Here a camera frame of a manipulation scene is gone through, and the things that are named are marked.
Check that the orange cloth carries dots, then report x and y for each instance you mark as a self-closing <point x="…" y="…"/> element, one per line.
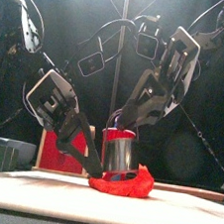
<point x="130" y="186"/>

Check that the wooden box with red front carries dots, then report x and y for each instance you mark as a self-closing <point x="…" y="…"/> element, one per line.
<point x="49" y="157"/>

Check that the grey bowl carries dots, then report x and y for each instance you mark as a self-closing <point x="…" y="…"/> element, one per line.
<point x="22" y="150"/>

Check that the white cutting board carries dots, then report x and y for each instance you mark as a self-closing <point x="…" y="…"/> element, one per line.
<point x="72" y="202"/>

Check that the brown wooden tray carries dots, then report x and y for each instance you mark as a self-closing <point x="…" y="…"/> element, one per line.
<point x="190" y="191"/>

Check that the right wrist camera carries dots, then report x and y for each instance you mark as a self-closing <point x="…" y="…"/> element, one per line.
<point x="147" y="46"/>

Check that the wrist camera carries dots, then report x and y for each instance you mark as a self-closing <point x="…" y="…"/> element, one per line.
<point x="147" y="46"/>
<point x="91" y="64"/>

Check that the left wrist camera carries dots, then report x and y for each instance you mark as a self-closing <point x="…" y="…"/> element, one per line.
<point x="91" y="64"/>

